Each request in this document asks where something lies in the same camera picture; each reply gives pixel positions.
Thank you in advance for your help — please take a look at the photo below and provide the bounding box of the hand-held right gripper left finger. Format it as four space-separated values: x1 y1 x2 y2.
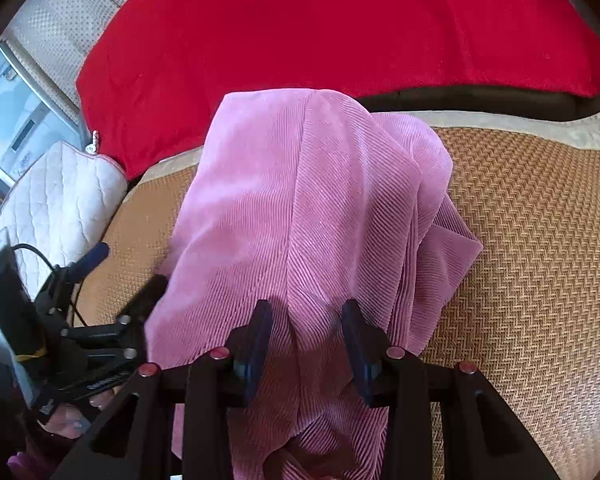
55 300 275 480

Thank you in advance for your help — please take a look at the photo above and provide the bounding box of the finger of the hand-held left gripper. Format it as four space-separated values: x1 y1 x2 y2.
40 242 112 307
62 274 170 345

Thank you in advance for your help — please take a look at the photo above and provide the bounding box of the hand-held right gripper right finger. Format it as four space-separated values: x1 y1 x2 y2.
341 299 561 480

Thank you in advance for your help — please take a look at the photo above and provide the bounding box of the pink corduroy jacket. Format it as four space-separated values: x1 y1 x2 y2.
145 89 483 480

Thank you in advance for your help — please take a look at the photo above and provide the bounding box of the person's left hand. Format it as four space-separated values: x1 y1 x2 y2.
42 392 116 440

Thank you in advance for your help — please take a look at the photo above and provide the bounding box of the white quilted cushion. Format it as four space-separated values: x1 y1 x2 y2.
0 130 128 301

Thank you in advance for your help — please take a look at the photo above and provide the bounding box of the window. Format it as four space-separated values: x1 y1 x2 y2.
0 42 87 197

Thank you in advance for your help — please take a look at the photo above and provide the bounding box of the woven bamboo sofa mat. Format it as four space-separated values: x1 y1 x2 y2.
80 107 600 480

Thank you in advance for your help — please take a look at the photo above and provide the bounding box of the beige dotted sofa cover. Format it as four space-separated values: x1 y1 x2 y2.
5 0 167 122

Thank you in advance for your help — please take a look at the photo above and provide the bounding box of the red blanket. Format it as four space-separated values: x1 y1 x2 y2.
75 0 600 181

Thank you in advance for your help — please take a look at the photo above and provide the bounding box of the black cable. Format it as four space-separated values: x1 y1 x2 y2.
10 243 87 323

